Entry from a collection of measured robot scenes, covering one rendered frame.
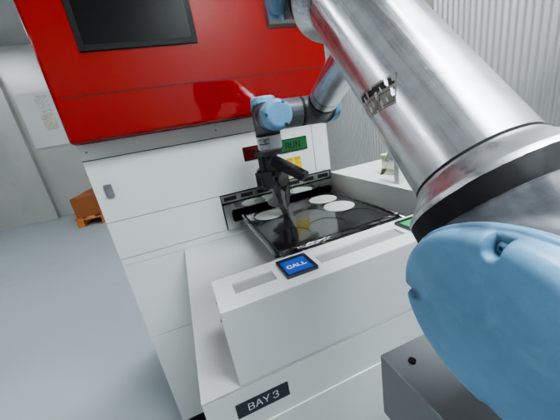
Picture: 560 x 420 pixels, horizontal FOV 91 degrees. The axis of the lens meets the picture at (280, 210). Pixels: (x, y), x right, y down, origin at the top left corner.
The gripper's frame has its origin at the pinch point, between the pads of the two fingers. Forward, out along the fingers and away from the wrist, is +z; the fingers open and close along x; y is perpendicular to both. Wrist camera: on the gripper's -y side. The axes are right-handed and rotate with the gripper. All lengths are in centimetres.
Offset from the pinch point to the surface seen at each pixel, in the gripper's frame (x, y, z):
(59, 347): 16, 177, 91
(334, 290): 39.7, -26.1, -1.2
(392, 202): -6.2, -31.7, -0.1
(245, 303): 50, -16, -5
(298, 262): 38.8, -20.1, -5.2
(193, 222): 9.7, 31.8, 0.8
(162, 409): 24, 70, 91
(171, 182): 12.1, 34.2, -14.5
